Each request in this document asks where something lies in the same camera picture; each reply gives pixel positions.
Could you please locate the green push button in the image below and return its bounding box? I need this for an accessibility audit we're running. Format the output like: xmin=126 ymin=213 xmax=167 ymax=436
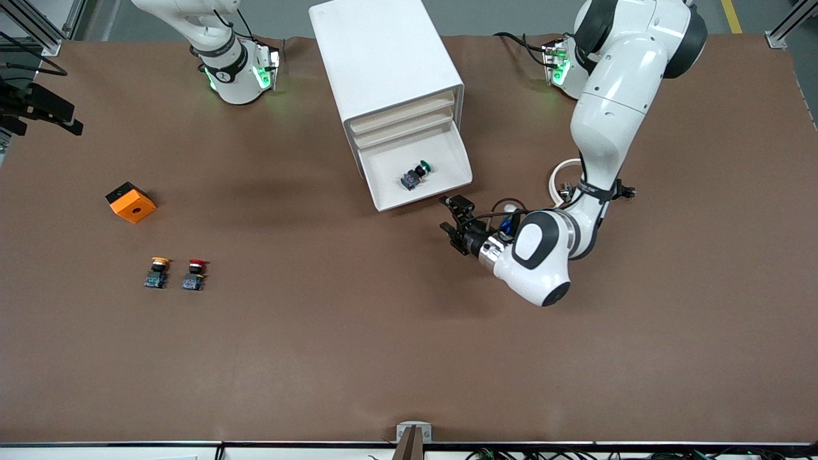
xmin=401 ymin=162 xmax=433 ymax=191

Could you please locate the orange black button box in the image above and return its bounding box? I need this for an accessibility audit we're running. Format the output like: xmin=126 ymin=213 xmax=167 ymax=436
xmin=105 ymin=181 xmax=157 ymax=224

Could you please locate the yellow push button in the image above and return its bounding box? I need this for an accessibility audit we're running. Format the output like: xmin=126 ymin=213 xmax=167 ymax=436
xmin=143 ymin=257 xmax=171 ymax=289

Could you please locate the red push button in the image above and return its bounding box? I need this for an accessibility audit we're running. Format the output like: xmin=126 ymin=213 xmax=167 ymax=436
xmin=182 ymin=259 xmax=210 ymax=292

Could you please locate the white curved pipe clamp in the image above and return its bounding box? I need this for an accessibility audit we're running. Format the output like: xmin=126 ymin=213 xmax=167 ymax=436
xmin=548 ymin=158 xmax=583 ymax=208

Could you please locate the brown table mat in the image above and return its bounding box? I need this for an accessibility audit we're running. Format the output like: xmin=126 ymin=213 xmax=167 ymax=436
xmin=0 ymin=33 xmax=818 ymax=445

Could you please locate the aluminium frame profile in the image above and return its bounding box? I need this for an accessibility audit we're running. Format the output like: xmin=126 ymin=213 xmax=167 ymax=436
xmin=764 ymin=0 xmax=818 ymax=50
xmin=0 ymin=0 xmax=87 ymax=57

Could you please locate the black base cable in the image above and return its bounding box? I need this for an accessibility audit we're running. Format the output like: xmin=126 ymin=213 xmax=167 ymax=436
xmin=493 ymin=31 xmax=552 ymax=68

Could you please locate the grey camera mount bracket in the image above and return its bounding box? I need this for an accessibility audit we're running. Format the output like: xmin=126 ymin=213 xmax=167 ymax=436
xmin=395 ymin=421 xmax=433 ymax=460

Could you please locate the white table edge rail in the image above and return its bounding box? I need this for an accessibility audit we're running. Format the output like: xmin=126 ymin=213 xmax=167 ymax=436
xmin=0 ymin=440 xmax=818 ymax=460

